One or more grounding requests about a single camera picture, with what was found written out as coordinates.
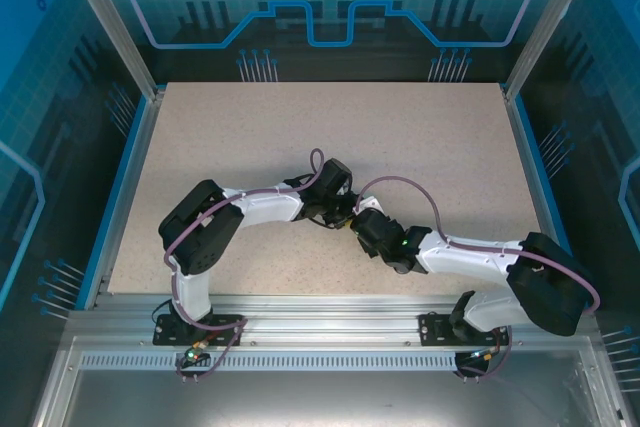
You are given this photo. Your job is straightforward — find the metal tray panel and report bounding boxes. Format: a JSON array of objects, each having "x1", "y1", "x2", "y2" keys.
[{"x1": 29, "y1": 336, "x2": 631, "y2": 427}]

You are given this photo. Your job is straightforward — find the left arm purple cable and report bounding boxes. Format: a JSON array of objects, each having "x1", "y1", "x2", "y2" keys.
[{"x1": 164, "y1": 148, "x2": 326, "y2": 383}]

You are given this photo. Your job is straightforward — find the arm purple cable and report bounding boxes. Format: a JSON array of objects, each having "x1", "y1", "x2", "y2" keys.
[
  {"x1": 164, "y1": 148, "x2": 326, "y2": 383},
  {"x1": 353, "y1": 175, "x2": 601, "y2": 382}
]

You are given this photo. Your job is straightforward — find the aluminium mounting rail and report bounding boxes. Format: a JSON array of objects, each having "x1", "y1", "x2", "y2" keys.
[{"x1": 67, "y1": 294, "x2": 599, "y2": 343}]

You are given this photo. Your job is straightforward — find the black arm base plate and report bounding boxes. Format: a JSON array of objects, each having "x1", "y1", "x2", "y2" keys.
[
  {"x1": 418, "y1": 311, "x2": 511, "y2": 348},
  {"x1": 152, "y1": 314, "x2": 246, "y2": 348}
]

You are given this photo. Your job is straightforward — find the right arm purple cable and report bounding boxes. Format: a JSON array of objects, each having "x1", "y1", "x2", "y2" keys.
[{"x1": 353, "y1": 175, "x2": 601, "y2": 382}]

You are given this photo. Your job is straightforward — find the slotted grey cable duct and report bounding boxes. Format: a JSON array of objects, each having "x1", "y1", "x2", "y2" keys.
[{"x1": 79, "y1": 352, "x2": 481, "y2": 372}]

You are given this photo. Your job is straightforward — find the cable connector with green light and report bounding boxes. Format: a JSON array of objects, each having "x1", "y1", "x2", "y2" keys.
[
  {"x1": 182, "y1": 341, "x2": 209, "y2": 366},
  {"x1": 467, "y1": 346, "x2": 504, "y2": 363}
]

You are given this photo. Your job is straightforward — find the aluminium and blue side rail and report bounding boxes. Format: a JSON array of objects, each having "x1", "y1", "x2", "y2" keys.
[
  {"x1": 82, "y1": 89, "x2": 166, "y2": 311},
  {"x1": 502, "y1": 89, "x2": 591, "y2": 311}
]

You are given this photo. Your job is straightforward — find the aluminium frame post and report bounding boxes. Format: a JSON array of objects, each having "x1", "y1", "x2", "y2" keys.
[
  {"x1": 502, "y1": 0, "x2": 604, "y2": 103},
  {"x1": 54, "y1": 0, "x2": 166, "y2": 103}
]

